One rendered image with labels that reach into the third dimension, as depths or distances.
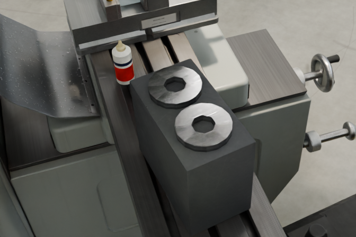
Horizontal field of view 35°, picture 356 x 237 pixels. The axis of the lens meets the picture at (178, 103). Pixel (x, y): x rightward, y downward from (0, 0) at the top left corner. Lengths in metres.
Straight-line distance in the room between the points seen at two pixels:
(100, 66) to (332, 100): 1.43
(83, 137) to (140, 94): 0.43
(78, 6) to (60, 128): 0.29
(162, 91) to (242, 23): 1.97
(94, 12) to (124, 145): 0.36
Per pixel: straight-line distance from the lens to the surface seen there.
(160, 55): 1.28
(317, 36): 2.82
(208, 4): 1.34
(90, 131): 1.33
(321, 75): 1.68
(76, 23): 1.30
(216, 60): 1.43
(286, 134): 1.57
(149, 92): 0.92
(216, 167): 0.85
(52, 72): 1.37
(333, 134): 1.68
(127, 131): 1.13
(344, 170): 2.27
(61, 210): 1.53
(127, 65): 1.18
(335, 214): 1.44
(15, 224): 1.48
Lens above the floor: 1.78
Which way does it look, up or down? 46 degrees down
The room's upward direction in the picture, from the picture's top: 4 degrees counter-clockwise
